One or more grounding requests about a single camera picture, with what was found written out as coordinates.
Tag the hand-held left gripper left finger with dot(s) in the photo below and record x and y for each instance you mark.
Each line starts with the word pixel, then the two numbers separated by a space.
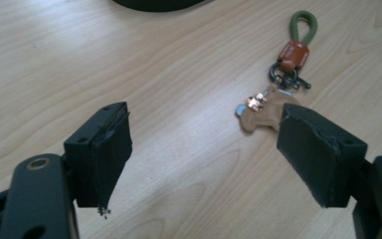
pixel 104 156

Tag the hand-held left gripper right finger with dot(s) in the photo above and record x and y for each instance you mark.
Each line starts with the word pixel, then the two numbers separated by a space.
pixel 315 156

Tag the dark round object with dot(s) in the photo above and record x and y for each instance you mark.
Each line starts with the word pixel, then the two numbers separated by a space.
pixel 157 4

